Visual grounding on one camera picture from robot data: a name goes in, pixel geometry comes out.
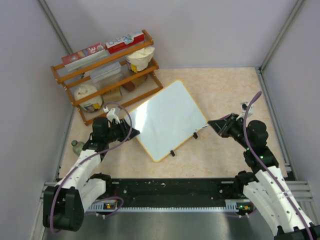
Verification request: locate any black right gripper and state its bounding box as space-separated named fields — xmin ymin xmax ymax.
xmin=208 ymin=112 xmax=253 ymax=150

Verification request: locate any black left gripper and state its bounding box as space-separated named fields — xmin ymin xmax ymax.
xmin=104 ymin=118 xmax=140 ymax=144

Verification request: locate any yellow framed whiteboard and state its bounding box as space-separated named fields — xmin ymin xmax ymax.
xmin=129 ymin=80 xmax=208 ymax=163

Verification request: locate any white marker pen magenta cap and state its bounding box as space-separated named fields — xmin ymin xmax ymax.
xmin=195 ymin=125 xmax=208 ymax=132

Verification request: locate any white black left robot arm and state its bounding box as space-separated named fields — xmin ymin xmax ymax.
xmin=42 ymin=116 xmax=140 ymax=233

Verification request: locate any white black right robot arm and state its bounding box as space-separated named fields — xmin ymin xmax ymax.
xmin=208 ymin=113 xmax=320 ymax=240

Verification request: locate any tan sponge stack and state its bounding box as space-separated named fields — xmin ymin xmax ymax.
xmin=102 ymin=87 xmax=123 ymax=103

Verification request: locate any reddish brown sponge stack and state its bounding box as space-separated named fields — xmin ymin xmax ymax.
xmin=122 ymin=75 xmax=148 ymax=92

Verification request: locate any lower white paper-lid jar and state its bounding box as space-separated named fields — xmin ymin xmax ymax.
xmin=73 ymin=83 xmax=104 ymax=114

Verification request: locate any white paper-lid jar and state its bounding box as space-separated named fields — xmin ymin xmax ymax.
xmin=73 ymin=83 xmax=104 ymax=114
xmin=126 ymin=46 xmax=155 ymax=73

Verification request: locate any small glass bottle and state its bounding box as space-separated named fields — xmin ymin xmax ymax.
xmin=71 ymin=140 xmax=85 ymax=156

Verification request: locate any orange wooden shelf rack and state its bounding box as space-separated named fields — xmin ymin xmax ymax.
xmin=51 ymin=30 xmax=163 ymax=126

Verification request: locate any clear plastic box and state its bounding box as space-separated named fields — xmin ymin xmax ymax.
xmin=89 ymin=62 xmax=122 ymax=83

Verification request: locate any upper white paper-lid jar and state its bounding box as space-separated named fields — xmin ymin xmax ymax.
xmin=126 ymin=46 xmax=155 ymax=73

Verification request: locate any red foil wrap box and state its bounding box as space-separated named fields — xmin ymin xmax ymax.
xmin=61 ymin=42 xmax=108 ymax=72

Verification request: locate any red white wrap box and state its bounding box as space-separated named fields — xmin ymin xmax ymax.
xmin=105 ymin=31 xmax=145 ymax=54

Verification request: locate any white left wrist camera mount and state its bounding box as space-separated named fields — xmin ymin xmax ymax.
xmin=103 ymin=105 xmax=121 ymax=124

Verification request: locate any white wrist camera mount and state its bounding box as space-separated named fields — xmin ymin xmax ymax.
xmin=239 ymin=101 xmax=255 ymax=118
xmin=103 ymin=105 xmax=121 ymax=124

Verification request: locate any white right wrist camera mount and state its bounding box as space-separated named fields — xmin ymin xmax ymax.
xmin=239 ymin=101 xmax=255 ymax=118

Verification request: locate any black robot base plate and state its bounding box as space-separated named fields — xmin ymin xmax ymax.
xmin=102 ymin=178 xmax=246 ymax=203

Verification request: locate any grey slotted cable duct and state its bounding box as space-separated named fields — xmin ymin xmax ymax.
xmin=86 ymin=198 xmax=255 ymax=215

